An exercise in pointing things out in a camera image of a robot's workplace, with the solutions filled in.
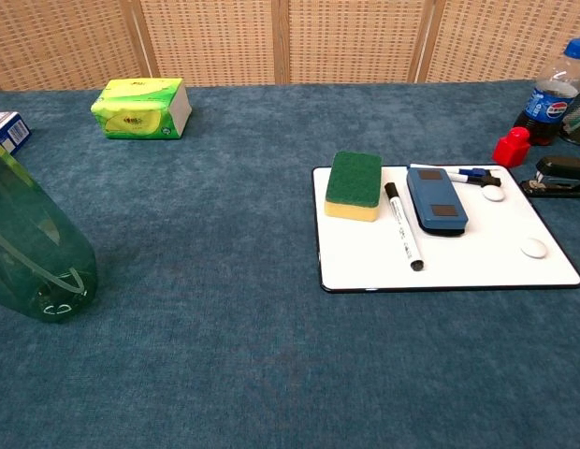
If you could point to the green transparent spray bottle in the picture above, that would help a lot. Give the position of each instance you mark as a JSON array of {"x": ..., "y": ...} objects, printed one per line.
[{"x": 33, "y": 243}]

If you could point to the Pepsi cola bottle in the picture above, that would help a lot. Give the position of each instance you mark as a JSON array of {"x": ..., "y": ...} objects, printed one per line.
[{"x": 547, "y": 103}]

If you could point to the blue toothpaste box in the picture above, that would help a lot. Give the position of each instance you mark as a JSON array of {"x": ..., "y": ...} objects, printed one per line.
[{"x": 13, "y": 131}]

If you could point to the green tissue pack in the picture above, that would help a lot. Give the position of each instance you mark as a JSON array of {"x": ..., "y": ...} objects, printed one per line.
[{"x": 140, "y": 110}]

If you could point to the bamboo folding screen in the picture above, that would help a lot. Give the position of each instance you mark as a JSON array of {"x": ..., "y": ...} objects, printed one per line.
[{"x": 224, "y": 42}]

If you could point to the blue table cloth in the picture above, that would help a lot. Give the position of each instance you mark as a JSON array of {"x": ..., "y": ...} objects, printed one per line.
[{"x": 224, "y": 351}]

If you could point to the green yellow sponge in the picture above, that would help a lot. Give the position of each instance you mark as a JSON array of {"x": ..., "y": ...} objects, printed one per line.
[{"x": 353, "y": 180}]

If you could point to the long black-capped whiteboard marker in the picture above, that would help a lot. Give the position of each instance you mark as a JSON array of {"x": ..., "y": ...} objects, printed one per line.
[{"x": 404, "y": 229}]

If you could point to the blue whiteboard eraser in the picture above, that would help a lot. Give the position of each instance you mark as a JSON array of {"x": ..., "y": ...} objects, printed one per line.
[{"x": 437, "y": 198}]

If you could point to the blue-capped whiteboard marker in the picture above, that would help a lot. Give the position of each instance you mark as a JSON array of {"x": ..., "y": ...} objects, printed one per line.
[{"x": 468, "y": 171}]

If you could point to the short black-capped whiteboard marker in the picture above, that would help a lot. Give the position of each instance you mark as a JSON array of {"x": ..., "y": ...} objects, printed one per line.
[{"x": 482, "y": 179}]

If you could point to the white whiteboard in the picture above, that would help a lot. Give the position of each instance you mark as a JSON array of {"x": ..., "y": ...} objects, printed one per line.
[{"x": 468, "y": 262}]

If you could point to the white round magnet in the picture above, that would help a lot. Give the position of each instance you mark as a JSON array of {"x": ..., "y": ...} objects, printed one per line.
[
  {"x": 493, "y": 193},
  {"x": 534, "y": 248}
]

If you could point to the red toy block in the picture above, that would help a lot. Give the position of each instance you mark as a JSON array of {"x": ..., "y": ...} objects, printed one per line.
[{"x": 510, "y": 147}]

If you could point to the black stapler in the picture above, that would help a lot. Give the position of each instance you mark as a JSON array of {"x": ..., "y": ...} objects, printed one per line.
[{"x": 563, "y": 175}]

